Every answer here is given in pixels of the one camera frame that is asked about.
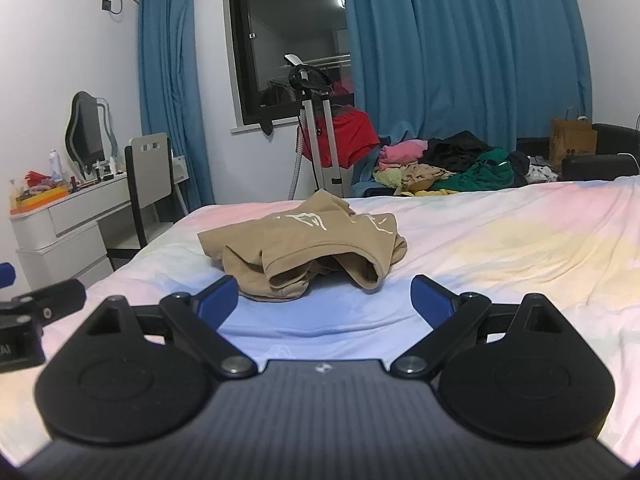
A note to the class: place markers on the black sofa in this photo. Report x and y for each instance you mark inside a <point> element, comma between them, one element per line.
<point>610,165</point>

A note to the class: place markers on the white patterned cloth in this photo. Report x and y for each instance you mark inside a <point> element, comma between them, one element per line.
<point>542,172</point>

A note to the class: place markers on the white dressing table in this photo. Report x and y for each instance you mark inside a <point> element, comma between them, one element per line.
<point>75,215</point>

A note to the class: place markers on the small cosmetic bottles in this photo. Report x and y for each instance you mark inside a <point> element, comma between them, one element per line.
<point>107,169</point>

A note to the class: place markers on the narrow blue curtain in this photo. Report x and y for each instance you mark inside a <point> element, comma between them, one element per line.
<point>170,85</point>

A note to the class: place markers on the red garment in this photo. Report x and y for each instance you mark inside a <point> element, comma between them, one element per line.
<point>350,135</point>

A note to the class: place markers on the white wall outlet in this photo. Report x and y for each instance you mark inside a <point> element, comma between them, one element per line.
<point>179,167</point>

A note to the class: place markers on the white spray bottle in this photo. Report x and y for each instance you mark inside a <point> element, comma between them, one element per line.
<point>55,165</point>

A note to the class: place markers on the orange tray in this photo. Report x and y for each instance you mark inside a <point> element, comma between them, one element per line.
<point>42,196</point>

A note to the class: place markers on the brown paper bag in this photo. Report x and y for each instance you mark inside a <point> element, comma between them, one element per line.
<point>570,142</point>

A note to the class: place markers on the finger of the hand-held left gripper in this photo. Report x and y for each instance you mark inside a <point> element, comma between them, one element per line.
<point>55,297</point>
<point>6,275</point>

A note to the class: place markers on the bed with pastel sheet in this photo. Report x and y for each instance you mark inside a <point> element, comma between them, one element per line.
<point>500,240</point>

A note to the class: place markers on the wavy framed mirror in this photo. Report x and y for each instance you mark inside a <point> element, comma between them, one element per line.
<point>87,132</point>

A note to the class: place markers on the yellow-green fuzzy cloth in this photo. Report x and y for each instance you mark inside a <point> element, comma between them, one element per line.
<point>390,177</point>

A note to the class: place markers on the garment steamer stand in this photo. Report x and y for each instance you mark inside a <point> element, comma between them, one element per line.
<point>307,80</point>

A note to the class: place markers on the green garment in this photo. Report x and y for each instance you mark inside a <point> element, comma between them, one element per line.
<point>485,175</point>

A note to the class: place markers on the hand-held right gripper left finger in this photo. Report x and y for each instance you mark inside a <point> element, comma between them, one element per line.
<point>222,296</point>

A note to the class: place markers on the dark framed window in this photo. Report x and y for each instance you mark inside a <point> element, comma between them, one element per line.
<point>290,35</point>

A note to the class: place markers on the pink garment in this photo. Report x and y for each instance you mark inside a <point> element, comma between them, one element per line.
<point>400,152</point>

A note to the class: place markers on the yellow garment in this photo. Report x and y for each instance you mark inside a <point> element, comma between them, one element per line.
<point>435,192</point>

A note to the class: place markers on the tan crumpled garment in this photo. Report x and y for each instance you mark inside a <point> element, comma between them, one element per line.
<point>420,172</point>

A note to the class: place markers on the black and beige chair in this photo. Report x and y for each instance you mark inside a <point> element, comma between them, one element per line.
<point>150,170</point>

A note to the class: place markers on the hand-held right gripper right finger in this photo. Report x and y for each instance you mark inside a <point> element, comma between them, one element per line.
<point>432,301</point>

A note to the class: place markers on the tan printed t-shirt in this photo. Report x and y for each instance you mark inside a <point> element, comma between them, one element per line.
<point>300,240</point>

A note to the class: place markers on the wide blue curtain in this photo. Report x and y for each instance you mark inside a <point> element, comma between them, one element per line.
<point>450,50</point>

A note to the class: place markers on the red items on table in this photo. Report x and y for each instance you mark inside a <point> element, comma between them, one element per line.
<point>36,178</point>

